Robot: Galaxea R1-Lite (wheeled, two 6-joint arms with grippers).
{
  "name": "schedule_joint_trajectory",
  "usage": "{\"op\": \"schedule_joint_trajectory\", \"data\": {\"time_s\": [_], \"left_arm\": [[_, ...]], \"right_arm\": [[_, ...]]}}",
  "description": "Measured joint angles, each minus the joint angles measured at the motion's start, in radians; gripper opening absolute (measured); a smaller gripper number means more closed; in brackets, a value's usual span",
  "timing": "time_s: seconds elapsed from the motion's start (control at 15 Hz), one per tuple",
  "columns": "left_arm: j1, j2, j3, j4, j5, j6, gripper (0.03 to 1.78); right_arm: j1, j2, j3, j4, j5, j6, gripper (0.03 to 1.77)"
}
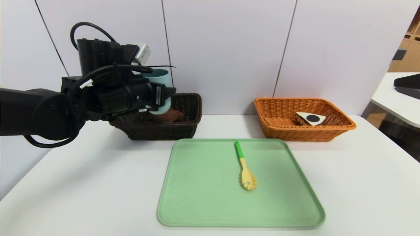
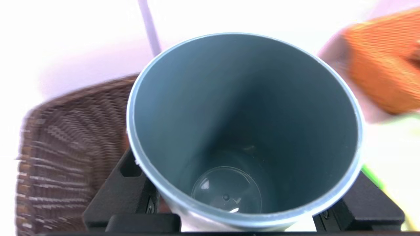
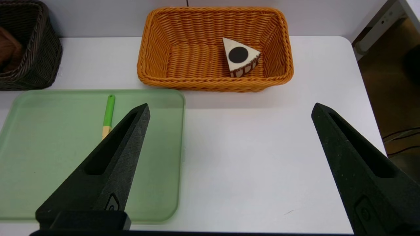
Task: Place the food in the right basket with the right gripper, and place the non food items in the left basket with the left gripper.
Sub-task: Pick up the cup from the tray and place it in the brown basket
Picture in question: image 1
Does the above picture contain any dark brown wicker basket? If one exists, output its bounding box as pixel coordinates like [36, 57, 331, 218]
[110, 93, 202, 141]

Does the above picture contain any wooden shelf unit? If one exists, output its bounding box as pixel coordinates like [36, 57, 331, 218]
[387, 7, 420, 73]

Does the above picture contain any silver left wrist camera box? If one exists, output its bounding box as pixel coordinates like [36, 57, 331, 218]
[133, 43, 152, 66]

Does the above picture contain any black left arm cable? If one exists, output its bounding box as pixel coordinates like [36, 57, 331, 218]
[70, 22, 117, 50]

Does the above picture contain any chocolate blueberry cake slice toy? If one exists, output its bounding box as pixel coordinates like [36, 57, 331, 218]
[294, 111, 326, 126]

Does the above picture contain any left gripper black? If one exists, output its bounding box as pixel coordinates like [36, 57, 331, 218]
[127, 81, 177, 110]

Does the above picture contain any black flat object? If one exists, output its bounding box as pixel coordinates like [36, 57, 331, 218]
[394, 74, 420, 100]

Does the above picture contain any light green plastic tray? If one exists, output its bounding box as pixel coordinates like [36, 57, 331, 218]
[157, 138, 326, 227]

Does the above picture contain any blue plastic cup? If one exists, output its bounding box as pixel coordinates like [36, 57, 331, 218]
[143, 69, 173, 115]

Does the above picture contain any brown towel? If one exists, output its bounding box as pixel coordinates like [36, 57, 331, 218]
[154, 108, 184, 123]

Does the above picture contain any black woven bin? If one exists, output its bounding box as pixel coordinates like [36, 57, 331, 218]
[379, 120, 420, 163]

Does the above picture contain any orange wicker basket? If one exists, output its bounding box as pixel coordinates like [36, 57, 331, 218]
[253, 97, 356, 142]

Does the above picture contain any green handled pasta spoon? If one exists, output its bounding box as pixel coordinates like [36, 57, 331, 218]
[234, 142, 257, 190]

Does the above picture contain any white side table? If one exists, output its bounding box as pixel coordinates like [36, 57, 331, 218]
[370, 73, 420, 129]

